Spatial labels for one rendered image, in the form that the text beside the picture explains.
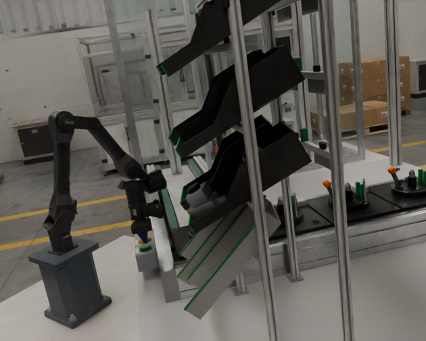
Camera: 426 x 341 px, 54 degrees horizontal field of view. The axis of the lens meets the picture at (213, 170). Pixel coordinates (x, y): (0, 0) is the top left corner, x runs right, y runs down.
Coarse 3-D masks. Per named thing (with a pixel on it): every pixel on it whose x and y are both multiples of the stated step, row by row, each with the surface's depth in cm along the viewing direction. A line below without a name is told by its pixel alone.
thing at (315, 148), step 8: (288, 0) 91; (296, 0) 87; (272, 8) 101; (216, 48) 90; (224, 48) 83; (232, 48) 77; (304, 72) 89; (312, 72) 85; (320, 72) 82; (240, 128) 83; (304, 144) 97; (312, 144) 94; (320, 152) 89; (328, 152) 85
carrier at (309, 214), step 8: (280, 200) 140; (296, 200) 140; (304, 200) 151; (280, 208) 141; (296, 208) 137; (304, 208) 149; (280, 216) 140; (296, 216) 137; (304, 216) 142; (312, 216) 141; (320, 216) 141; (296, 224) 137; (304, 224) 136; (312, 224) 135; (320, 224) 134; (328, 224) 133; (280, 232) 133; (296, 232) 132; (304, 232) 132
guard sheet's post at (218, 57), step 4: (220, 44) 143; (220, 52) 143; (216, 56) 144; (220, 56) 144; (216, 60) 144; (220, 60) 144; (216, 64) 144; (220, 64) 145; (216, 68) 145; (220, 68) 146; (224, 68) 145; (216, 72) 146; (232, 128) 150; (228, 132) 150; (232, 132) 151; (224, 136) 153
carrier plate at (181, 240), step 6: (174, 228) 149; (180, 228) 148; (186, 228) 147; (174, 234) 143; (180, 234) 143; (186, 234) 142; (174, 240) 138; (180, 240) 138; (186, 240) 137; (180, 246) 133; (180, 258) 126; (186, 258) 127
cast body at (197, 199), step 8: (200, 184) 92; (208, 184) 91; (192, 192) 89; (200, 192) 88; (208, 192) 90; (216, 192) 91; (192, 200) 89; (200, 200) 89; (208, 200) 88; (216, 200) 90; (224, 200) 89; (192, 208) 91; (200, 208) 90; (208, 208) 89; (192, 216) 91; (200, 216) 90
